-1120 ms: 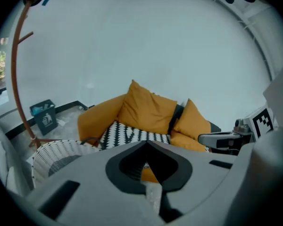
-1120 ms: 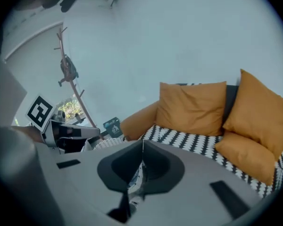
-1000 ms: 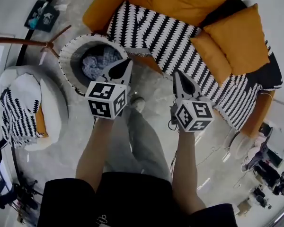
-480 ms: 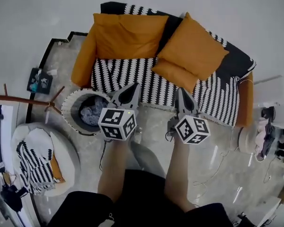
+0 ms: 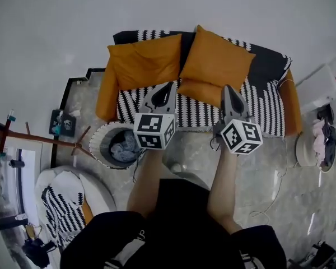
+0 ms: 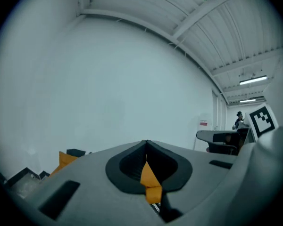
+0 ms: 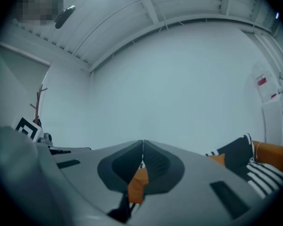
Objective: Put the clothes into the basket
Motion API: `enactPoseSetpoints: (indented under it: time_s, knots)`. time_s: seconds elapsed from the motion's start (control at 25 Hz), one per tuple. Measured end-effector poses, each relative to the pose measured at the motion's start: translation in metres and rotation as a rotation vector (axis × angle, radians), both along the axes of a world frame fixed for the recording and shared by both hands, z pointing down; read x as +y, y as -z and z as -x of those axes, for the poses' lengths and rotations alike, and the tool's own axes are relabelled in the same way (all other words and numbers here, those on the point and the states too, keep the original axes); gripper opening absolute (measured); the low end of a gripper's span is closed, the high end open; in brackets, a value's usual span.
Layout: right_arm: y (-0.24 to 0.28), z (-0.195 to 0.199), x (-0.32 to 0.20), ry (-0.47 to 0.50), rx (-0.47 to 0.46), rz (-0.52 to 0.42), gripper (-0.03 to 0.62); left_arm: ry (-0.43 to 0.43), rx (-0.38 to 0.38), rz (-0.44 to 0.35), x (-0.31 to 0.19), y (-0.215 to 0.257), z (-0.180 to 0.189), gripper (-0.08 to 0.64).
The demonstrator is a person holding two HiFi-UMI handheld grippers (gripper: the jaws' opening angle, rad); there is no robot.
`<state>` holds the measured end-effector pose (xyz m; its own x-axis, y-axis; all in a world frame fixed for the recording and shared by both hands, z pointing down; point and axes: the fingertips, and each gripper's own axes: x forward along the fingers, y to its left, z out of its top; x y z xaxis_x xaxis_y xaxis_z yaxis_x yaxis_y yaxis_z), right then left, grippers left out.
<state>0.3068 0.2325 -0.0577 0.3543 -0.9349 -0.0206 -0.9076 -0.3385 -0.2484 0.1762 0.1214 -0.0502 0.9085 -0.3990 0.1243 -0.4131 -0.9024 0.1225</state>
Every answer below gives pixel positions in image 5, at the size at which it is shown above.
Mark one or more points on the wooden coat rack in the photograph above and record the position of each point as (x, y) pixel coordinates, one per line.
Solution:
(39, 140)

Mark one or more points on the person's black shirt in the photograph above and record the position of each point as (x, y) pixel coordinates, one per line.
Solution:
(184, 228)

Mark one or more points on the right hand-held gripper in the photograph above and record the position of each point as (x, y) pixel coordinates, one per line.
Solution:
(240, 136)

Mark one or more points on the white cabinet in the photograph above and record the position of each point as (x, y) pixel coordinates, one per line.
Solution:
(322, 85)

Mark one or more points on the light blue patterned garment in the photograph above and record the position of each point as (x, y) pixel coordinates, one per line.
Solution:
(124, 148)

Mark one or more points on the black cylinder knob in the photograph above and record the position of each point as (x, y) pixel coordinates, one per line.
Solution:
(16, 163)

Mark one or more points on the person's white shoe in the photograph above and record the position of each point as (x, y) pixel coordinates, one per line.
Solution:
(175, 167)

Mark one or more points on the dark grey garment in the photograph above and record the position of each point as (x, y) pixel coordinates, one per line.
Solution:
(330, 144)

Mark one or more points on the black plastic crate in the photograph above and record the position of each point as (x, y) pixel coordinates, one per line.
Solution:
(322, 256)

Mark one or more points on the large orange back cushion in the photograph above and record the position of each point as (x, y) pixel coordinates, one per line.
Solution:
(145, 60)
(215, 57)

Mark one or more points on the person's light jeans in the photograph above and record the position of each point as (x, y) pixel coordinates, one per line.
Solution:
(193, 179)

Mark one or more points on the striped armchair throw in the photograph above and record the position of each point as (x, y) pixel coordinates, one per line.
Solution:
(63, 212)

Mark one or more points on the round white basket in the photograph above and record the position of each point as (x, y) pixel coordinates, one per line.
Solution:
(303, 153)

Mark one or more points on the orange sofa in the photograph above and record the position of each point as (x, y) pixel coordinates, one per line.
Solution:
(107, 99)

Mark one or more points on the black bag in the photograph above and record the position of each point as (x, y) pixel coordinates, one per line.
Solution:
(37, 251)

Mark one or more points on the person's right forearm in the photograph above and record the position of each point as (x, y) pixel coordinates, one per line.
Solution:
(224, 192)

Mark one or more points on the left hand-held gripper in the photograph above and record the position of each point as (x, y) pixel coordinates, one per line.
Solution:
(151, 130)

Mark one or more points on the orange armchair cushion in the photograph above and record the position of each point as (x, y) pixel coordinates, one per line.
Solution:
(87, 210)

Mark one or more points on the black white striped sofa throw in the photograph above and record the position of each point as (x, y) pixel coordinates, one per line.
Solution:
(263, 105)

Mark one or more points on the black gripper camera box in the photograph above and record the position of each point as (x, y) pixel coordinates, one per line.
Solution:
(218, 136)

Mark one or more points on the person's left forearm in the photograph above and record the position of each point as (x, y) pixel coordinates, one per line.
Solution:
(148, 183)

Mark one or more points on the pink garment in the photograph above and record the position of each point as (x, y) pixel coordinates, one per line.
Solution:
(320, 139)

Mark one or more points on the black box with white print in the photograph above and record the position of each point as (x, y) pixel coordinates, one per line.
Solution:
(63, 123)

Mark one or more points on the white woven laundry basket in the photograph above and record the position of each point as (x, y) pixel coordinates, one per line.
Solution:
(96, 147)

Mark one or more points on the white armchair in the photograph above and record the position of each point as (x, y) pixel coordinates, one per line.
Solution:
(98, 189)

